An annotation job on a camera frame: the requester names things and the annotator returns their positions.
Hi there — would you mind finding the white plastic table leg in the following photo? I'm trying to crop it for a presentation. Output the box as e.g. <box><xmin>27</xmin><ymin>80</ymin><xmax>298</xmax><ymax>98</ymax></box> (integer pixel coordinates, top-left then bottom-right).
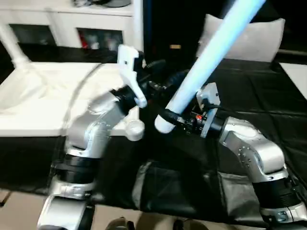
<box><xmin>0</xmin><ymin>23</ymin><xmax>31</xmax><ymax>69</ymax></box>
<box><xmin>154</xmin><ymin>0</ymin><xmax>267</xmax><ymax>134</ymax></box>
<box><xmin>131</xmin><ymin>0</ymin><xmax>145</xmax><ymax>54</ymax></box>

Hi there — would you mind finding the white plastic table top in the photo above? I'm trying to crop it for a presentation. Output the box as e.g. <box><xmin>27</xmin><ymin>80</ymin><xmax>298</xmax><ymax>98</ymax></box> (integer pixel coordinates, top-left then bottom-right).
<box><xmin>0</xmin><ymin>61</ymin><xmax>146</xmax><ymax>142</ymax></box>

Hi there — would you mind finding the black box with yellow label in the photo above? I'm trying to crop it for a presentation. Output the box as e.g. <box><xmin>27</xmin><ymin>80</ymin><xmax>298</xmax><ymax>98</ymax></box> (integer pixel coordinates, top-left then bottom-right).
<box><xmin>143</xmin><ymin>0</ymin><xmax>212</xmax><ymax>59</ymax></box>

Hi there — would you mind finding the white plastic bag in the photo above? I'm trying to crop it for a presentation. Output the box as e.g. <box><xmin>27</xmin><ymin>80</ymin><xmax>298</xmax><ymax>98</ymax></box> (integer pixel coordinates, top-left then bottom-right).
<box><xmin>197</xmin><ymin>13</ymin><xmax>286</xmax><ymax>64</ymax></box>

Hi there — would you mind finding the dark grey robot foot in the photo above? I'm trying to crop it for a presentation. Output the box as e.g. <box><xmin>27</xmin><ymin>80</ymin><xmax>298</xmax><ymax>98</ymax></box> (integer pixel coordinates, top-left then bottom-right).
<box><xmin>172</xmin><ymin>219</ymin><xmax>200</xmax><ymax>230</ymax></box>
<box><xmin>106</xmin><ymin>218</ymin><xmax>136</xmax><ymax>230</ymax></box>

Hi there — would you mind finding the white cabinet with glass doors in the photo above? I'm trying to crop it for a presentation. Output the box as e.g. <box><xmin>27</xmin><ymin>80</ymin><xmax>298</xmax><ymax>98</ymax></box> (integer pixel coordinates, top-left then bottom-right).
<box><xmin>0</xmin><ymin>0</ymin><xmax>145</xmax><ymax>51</ymax></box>

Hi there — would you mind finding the white flat board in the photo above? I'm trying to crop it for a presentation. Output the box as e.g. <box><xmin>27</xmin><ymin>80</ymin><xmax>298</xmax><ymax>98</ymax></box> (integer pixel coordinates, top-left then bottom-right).
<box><xmin>279</xmin><ymin>62</ymin><xmax>307</xmax><ymax>89</ymax></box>

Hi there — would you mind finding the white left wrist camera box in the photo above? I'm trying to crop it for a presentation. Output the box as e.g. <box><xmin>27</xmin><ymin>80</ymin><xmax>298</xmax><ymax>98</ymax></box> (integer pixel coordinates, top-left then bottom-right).
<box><xmin>116</xmin><ymin>44</ymin><xmax>149</xmax><ymax>109</ymax></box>

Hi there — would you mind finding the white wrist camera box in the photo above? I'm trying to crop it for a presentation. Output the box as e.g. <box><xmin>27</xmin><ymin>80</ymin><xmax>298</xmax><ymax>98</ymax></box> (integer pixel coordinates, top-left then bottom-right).
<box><xmin>116</xmin><ymin>44</ymin><xmax>149</xmax><ymax>109</ymax></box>
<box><xmin>195</xmin><ymin>82</ymin><xmax>221</xmax><ymax>115</ymax></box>

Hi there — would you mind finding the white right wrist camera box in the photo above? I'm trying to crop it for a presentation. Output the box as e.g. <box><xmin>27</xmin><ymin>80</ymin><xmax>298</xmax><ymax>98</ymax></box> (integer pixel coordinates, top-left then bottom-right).
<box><xmin>195</xmin><ymin>82</ymin><xmax>221</xmax><ymax>115</ymax></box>

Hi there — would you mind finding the black bag with cables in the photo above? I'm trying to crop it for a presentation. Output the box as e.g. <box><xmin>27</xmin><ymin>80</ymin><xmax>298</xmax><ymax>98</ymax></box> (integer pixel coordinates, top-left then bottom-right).
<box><xmin>71</xmin><ymin>0</ymin><xmax>132</xmax><ymax>8</ymax></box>

